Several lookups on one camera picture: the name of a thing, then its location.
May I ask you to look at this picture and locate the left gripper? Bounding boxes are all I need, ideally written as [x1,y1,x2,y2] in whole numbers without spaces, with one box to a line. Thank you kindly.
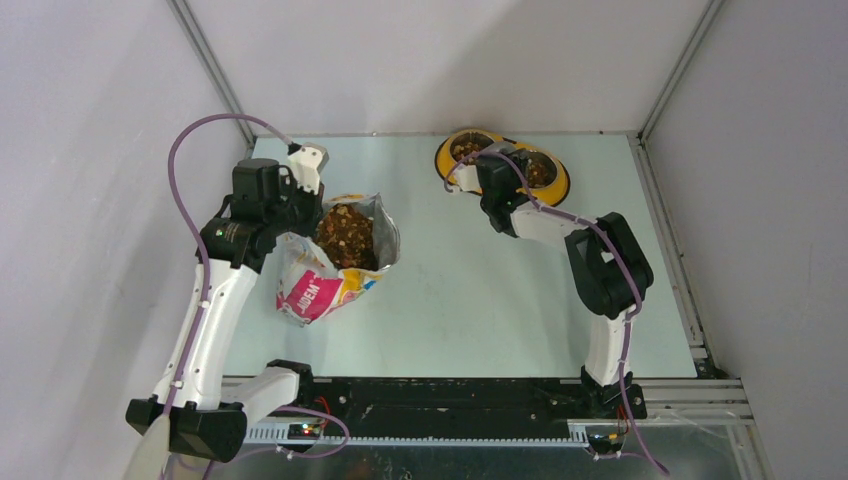
[265,173,325,238]

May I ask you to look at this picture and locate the pet food bag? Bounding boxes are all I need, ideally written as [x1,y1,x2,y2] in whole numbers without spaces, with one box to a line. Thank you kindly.
[276,193,401,326]

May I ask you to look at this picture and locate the yellow double pet bowl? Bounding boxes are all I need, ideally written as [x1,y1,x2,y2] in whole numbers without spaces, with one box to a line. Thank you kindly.
[434,128,571,206]

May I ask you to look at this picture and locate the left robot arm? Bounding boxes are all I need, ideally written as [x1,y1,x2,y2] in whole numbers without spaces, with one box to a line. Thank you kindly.
[126,153,327,471]

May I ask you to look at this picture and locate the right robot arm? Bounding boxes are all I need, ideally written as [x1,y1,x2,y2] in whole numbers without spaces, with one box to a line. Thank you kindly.
[473,150,654,418]

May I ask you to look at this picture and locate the pet food kibble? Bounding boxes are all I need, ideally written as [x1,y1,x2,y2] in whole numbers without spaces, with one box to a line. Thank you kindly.
[313,203,379,271]

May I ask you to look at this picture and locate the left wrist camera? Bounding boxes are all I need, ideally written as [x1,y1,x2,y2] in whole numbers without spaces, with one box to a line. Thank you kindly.
[288,142,329,195]

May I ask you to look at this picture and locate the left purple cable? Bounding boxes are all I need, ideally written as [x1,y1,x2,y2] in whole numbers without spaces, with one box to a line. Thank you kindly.
[158,113,350,480]

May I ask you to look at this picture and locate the purple cable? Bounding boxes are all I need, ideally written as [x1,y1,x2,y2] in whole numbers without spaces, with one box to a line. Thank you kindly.
[442,148,670,478]
[158,113,350,480]

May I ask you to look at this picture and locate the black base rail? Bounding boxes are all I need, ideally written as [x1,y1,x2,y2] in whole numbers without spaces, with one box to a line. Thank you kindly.
[293,377,647,441]

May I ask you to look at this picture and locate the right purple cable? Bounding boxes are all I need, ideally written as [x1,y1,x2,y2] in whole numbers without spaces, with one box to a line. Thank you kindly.
[442,148,670,478]

